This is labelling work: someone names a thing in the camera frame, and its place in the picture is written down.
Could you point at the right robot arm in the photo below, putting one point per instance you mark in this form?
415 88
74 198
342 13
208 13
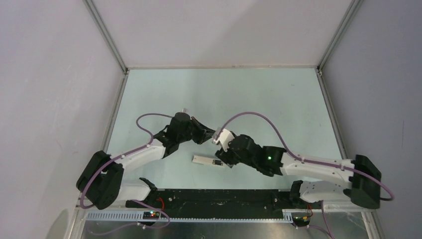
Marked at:
335 180

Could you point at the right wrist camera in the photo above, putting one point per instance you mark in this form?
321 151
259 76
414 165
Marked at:
222 137

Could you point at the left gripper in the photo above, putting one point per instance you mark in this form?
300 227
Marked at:
203 133

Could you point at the white cable duct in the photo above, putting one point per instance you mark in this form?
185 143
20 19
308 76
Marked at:
140 216

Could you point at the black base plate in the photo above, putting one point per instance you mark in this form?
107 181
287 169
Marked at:
224 203

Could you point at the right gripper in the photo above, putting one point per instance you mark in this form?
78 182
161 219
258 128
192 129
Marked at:
226 157

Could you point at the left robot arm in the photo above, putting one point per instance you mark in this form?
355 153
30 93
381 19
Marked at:
101 182

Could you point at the white remote control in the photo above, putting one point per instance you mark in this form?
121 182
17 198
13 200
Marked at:
205 161

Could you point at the black battery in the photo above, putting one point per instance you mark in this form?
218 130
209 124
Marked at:
218 162

